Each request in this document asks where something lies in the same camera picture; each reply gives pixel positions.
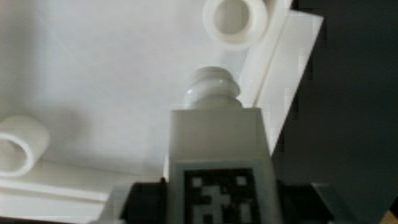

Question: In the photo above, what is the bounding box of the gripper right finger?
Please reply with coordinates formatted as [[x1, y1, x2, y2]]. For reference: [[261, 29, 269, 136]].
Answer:
[[277, 181, 363, 224]]

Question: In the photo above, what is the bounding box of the white table leg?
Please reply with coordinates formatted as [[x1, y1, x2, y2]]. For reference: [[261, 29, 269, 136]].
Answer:
[[167, 67, 283, 224]]

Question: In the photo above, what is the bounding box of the white right fence rail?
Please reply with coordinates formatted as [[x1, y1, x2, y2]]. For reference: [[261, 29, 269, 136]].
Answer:
[[254, 10, 324, 150]]

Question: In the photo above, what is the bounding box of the white square table top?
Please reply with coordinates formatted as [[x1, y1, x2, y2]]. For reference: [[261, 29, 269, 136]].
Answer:
[[0, 0, 295, 224]]

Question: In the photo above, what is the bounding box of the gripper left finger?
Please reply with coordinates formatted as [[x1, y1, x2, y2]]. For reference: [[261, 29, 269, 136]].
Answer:
[[87, 181, 167, 224]]

